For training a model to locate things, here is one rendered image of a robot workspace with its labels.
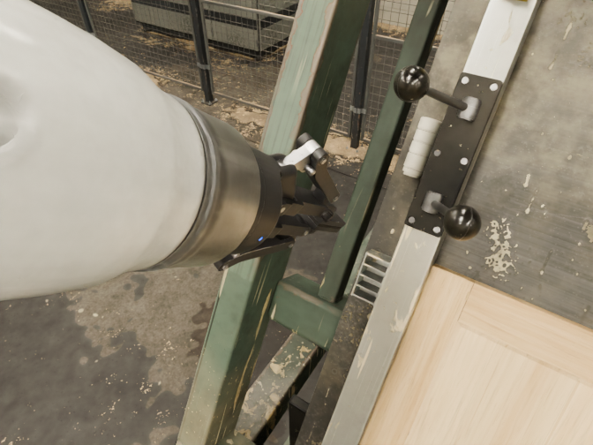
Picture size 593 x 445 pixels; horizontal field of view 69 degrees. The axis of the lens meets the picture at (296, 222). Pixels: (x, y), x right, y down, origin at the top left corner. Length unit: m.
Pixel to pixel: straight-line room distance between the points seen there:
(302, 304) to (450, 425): 0.29
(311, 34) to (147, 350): 1.73
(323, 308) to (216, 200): 0.56
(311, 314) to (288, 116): 0.33
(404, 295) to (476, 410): 0.18
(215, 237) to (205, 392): 0.62
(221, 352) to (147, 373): 1.32
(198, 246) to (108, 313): 2.13
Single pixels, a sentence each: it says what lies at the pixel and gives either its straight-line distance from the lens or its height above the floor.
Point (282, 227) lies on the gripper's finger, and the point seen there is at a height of 1.50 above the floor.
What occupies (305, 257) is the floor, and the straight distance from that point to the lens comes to 2.39.
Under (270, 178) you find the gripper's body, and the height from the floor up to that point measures 1.58.
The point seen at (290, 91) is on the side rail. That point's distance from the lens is 0.66.
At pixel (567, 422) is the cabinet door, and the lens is 0.67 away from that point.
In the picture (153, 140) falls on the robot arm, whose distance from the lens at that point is 0.16.
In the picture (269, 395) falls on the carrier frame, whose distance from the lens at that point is 1.06.
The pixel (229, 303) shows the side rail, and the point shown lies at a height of 1.16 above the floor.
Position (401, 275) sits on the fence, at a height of 1.29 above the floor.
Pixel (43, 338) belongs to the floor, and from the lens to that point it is 2.38.
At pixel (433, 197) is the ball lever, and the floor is 1.40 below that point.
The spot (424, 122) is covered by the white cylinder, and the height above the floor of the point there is 1.46.
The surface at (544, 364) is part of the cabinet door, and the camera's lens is 0.64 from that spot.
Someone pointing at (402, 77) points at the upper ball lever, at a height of 1.55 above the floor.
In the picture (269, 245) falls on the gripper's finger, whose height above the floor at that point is 1.47.
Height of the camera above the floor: 1.74
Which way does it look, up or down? 42 degrees down
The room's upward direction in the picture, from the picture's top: straight up
